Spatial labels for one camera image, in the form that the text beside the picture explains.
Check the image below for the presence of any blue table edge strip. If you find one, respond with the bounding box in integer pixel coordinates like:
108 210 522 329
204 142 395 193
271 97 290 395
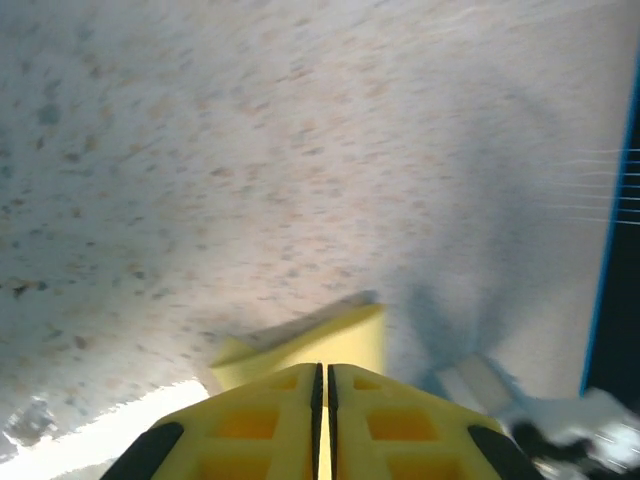
578 0 640 397

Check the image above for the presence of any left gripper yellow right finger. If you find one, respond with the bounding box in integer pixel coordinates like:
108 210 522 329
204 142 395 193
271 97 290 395
327 363 544 480

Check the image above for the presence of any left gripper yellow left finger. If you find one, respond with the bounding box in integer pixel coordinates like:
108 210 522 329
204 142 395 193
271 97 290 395
102 362 324 480

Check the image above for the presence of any yellow cloth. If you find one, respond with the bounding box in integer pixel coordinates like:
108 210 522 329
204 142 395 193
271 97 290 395
209 302 389 480

